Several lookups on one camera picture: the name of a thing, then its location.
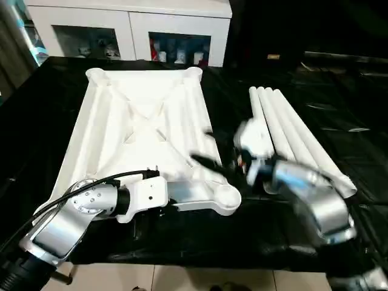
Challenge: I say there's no white plastic table leg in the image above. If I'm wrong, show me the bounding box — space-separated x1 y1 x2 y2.
249 87 270 131
273 89 359 198
265 88 343 182
257 87 301 163

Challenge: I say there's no white plastic table top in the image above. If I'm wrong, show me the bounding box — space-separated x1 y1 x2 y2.
34 67 243 218

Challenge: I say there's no black table mat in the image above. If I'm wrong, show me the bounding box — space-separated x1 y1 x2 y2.
0 56 388 275

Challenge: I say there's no white glass door cabinet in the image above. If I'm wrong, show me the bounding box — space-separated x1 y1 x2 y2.
23 0 233 68

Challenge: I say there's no light blue background object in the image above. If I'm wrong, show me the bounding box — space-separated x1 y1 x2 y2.
23 21 48 64

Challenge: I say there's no grey curtain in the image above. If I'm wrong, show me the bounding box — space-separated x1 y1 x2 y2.
0 0 31 92

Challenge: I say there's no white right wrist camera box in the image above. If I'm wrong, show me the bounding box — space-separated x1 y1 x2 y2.
233 118 275 159

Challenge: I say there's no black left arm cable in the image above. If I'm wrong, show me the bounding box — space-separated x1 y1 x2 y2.
33 170 161 214

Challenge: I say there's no black metal table frame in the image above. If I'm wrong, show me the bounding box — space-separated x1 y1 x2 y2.
51 270 75 286

